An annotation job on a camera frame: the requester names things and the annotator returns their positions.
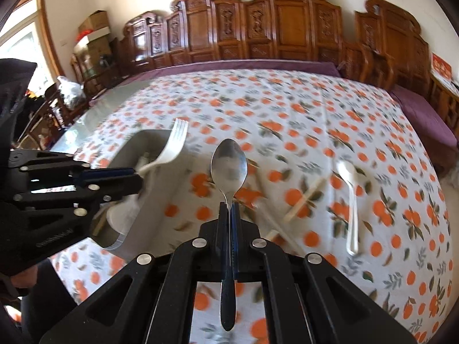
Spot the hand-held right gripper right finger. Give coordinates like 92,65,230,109
229,202,420,344

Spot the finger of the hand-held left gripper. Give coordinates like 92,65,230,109
7,150,139,184
14,178,145,220

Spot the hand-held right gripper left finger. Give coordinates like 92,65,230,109
36,201,230,344

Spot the rectangular metal tray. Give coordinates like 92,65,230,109
91,129,196,260

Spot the metal spoon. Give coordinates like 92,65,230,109
210,138,249,332

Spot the white plastic fork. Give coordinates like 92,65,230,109
138,118,189,178

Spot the white long-handled spoon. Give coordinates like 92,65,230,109
336,159,361,257

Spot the wooden dining chair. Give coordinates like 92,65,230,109
14,86,90,151
70,52,108,90

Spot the clear plastic bag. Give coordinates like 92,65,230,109
57,76,87,112

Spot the large brown cardboard box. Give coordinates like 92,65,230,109
73,38,115,76

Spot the flat white-edged box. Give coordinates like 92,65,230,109
75,29,110,44

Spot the orange print tablecloth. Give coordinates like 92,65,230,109
50,68,454,344

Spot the small brown cardboard box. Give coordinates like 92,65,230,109
78,10,109,33

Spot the purple bench cushion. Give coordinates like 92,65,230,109
118,59,339,79

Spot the carved wooden sofa bench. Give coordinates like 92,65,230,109
70,0,345,79

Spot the purple armchair cushion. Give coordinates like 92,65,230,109
389,85,458,147

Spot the wooden side table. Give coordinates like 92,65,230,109
428,73,459,133

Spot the carved wooden armchair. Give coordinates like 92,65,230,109
341,0,431,94

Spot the wooden window frame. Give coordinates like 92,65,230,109
0,0,65,79

